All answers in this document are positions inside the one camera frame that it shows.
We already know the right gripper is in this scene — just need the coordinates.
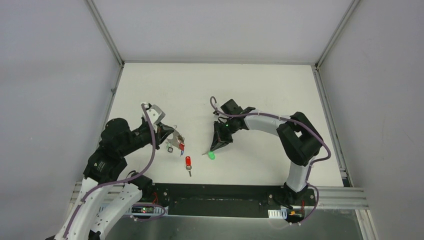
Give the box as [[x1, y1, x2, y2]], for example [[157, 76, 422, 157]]
[[210, 117, 238, 152]]

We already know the green tag key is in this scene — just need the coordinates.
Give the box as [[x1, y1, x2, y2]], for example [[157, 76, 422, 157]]
[[202, 150, 216, 160]]

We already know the metal keyring plate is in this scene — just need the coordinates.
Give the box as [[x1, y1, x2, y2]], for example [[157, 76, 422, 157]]
[[172, 125, 185, 149]]

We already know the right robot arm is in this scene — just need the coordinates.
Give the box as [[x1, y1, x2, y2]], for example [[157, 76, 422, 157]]
[[209, 96, 327, 205]]

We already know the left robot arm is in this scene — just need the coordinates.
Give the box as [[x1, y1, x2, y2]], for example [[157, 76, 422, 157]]
[[50, 102, 175, 240]]

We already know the red tag key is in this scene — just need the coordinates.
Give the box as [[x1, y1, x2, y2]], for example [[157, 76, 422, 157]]
[[185, 156, 192, 177]]

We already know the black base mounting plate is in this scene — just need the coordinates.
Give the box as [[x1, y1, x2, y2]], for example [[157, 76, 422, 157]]
[[120, 182, 318, 219]]

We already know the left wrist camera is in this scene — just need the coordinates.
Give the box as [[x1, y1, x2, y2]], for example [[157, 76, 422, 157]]
[[144, 104, 166, 125]]

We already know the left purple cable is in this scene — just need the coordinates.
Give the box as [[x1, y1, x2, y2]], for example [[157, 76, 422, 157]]
[[61, 103, 168, 239]]

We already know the purple cable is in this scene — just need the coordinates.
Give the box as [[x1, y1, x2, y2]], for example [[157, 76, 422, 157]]
[[209, 96, 332, 226], [61, 103, 168, 239]]

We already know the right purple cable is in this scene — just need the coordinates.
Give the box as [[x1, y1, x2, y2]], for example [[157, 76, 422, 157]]
[[209, 96, 332, 226]]

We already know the aluminium front rail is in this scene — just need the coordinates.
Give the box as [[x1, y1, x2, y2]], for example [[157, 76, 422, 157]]
[[70, 181, 370, 211]]

